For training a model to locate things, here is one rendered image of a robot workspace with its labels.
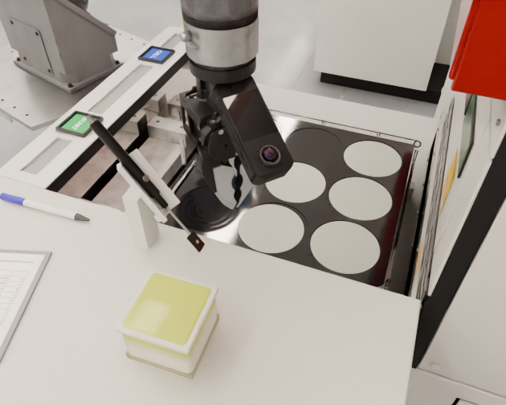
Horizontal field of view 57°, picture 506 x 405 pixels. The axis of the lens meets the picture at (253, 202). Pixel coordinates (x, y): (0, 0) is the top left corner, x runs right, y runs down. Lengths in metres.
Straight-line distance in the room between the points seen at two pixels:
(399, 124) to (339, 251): 0.48
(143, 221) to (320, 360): 0.25
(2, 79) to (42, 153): 0.57
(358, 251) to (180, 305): 0.31
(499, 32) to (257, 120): 0.23
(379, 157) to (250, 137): 0.41
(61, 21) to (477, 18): 0.95
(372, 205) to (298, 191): 0.12
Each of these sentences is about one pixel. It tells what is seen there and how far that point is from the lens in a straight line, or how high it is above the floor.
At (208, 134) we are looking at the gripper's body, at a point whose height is 1.11.
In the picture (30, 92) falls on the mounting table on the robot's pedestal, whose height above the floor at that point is 0.82.
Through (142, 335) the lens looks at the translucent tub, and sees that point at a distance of 0.46.
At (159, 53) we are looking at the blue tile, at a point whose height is 0.96.
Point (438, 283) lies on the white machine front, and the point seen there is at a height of 1.00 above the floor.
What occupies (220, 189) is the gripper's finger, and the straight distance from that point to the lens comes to 0.58.
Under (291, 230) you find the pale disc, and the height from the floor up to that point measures 0.90.
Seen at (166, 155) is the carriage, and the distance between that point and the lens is 0.88.
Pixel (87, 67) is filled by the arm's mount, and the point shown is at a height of 0.86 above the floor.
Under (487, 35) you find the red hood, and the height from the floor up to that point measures 1.27.
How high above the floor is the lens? 1.42
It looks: 44 degrees down
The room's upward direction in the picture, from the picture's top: straight up
